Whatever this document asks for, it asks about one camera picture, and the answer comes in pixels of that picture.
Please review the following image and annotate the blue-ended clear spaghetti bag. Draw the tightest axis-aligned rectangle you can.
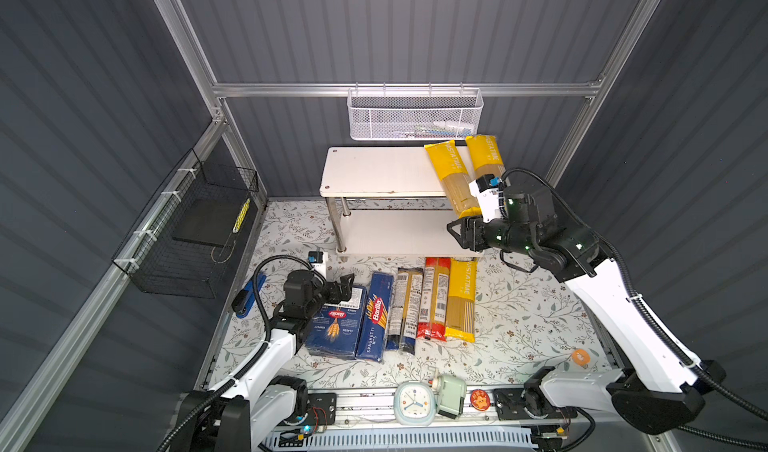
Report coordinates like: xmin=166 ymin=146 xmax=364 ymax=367
xmin=385 ymin=268 xmax=424 ymax=354

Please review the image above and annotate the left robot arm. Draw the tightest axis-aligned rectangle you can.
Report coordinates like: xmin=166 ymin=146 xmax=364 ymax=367
xmin=158 ymin=269 xmax=354 ymax=451

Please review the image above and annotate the mint alarm clock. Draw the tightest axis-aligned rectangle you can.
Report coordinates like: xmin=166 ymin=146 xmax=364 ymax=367
xmin=393 ymin=382 xmax=437 ymax=426

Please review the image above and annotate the yellow green marker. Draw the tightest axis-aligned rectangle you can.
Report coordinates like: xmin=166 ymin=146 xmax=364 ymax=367
xmin=232 ymin=198 xmax=251 ymax=234

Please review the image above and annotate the mint green timer device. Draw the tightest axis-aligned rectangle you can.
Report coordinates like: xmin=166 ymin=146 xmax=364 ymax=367
xmin=430 ymin=374 xmax=467 ymax=419

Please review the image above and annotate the narrow blue Barilla spaghetti box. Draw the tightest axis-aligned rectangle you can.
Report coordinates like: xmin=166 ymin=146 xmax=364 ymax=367
xmin=355 ymin=272 xmax=395 ymax=362

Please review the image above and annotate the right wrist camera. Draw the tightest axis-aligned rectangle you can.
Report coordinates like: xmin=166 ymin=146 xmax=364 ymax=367
xmin=469 ymin=174 xmax=505 ymax=223

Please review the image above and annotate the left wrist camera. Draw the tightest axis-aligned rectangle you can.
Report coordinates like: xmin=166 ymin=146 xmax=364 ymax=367
xmin=308 ymin=250 xmax=327 ymax=278

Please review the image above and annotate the black corrugated cable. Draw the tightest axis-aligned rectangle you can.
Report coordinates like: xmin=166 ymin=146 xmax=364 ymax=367
xmin=155 ymin=253 xmax=328 ymax=452
xmin=500 ymin=166 xmax=768 ymax=450

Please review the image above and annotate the black corrugated right cable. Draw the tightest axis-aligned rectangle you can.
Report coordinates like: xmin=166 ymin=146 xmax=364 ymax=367
xmin=500 ymin=166 xmax=768 ymax=450

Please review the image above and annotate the white tube in basket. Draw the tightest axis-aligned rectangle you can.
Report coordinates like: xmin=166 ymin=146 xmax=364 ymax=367
xmin=433 ymin=120 xmax=475 ymax=136

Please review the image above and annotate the black corrugated left cable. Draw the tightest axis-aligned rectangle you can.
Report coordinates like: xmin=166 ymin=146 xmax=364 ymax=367
xmin=155 ymin=253 xmax=328 ymax=452

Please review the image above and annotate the yellow Pastatime spaghetti bag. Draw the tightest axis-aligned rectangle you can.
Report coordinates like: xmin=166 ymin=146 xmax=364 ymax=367
xmin=445 ymin=259 xmax=478 ymax=343

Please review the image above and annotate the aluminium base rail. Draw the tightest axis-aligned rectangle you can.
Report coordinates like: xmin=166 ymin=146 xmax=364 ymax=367
xmin=263 ymin=382 xmax=577 ymax=435

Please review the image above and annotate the orange tape roll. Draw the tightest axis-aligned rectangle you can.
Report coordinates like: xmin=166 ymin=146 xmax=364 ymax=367
xmin=571 ymin=349 xmax=591 ymax=368

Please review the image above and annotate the blue handled tool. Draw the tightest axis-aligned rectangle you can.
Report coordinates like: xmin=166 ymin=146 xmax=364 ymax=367
xmin=231 ymin=272 xmax=266 ymax=319

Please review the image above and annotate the red round badge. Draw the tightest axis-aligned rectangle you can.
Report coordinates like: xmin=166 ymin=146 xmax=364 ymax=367
xmin=470 ymin=389 xmax=491 ymax=411

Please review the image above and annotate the white two-tier shelf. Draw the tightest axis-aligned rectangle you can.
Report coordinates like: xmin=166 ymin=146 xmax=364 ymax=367
xmin=319 ymin=146 xmax=481 ymax=258

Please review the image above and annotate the black wire basket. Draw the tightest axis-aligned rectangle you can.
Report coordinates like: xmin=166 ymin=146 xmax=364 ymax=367
xmin=113 ymin=151 xmax=260 ymax=299

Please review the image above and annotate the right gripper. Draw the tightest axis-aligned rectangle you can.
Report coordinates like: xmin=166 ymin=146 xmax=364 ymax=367
xmin=443 ymin=212 xmax=528 ymax=258

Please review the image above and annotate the wide blue Barilla pasta box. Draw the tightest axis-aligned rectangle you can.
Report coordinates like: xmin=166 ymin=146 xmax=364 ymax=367
xmin=304 ymin=285 xmax=367 ymax=360

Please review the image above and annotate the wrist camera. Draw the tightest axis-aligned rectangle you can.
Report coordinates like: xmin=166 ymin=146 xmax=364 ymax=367
xmin=308 ymin=250 xmax=327 ymax=278
xmin=469 ymin=174 xmax=505 ymax=223

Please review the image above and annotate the white wire mesh basket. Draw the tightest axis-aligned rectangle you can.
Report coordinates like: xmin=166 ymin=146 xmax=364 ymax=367
xmin=346 ymin=88 xmax=484 ymax=141

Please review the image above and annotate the red-ended spaghetti bag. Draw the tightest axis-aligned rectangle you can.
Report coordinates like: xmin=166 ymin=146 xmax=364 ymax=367
xmin=417 ymin=257 xmax=451 ymax=341

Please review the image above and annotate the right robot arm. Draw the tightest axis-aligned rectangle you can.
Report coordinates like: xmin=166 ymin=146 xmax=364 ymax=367
xmin=447 ymin=175 xmax=725 ymax=435

